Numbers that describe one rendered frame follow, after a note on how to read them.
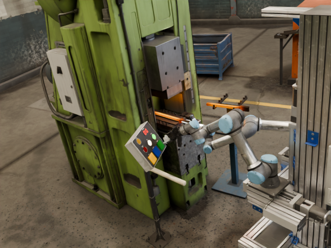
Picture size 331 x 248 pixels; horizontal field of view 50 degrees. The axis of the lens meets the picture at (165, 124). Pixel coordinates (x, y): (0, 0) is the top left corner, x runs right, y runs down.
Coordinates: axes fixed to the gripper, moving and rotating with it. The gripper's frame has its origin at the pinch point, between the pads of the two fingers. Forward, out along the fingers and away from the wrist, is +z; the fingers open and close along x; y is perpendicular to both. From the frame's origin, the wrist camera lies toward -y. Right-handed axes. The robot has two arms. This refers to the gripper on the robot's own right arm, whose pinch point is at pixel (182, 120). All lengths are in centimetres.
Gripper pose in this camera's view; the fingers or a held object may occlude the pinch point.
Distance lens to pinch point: 333.0
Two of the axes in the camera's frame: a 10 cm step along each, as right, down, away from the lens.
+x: 6.8, -4.2, 6.0
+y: 1.4, 8.8, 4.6
